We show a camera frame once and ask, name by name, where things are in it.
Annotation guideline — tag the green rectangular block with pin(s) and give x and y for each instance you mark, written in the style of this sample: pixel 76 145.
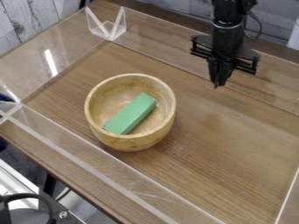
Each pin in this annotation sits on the green rectangular block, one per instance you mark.
pixel 131 115

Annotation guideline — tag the brown wooden bowl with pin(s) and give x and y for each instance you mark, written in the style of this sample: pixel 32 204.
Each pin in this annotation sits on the brown wooden bowl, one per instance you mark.
pixel 108 98

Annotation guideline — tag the grey metal bracket with screw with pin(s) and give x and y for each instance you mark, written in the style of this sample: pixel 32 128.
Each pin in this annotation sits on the grey metal bracket with screw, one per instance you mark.
pixel 63 216

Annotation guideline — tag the clear acrylic corner bracket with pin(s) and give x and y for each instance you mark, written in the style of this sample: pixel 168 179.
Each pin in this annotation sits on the clear acrylic corner bracket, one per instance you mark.
pixel 107 30

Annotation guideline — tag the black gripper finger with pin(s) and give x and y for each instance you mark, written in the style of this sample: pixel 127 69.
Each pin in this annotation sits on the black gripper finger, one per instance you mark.
pixel 214 71
pixel 227 67

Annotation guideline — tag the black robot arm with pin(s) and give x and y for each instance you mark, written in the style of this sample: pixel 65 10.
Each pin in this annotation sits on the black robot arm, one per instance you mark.
pixel 230 14

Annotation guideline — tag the clear acrylic enclosure wall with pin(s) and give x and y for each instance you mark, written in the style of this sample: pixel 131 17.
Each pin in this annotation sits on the clear acrylic enclosure wall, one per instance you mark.
pixel 223 169

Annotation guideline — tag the black metal table leg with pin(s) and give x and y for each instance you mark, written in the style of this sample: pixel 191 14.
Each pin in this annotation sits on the black metal table leg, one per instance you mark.
pixel 49 184

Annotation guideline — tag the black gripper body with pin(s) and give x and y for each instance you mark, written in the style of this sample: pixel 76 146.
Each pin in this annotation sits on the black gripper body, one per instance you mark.
pixel 224 50

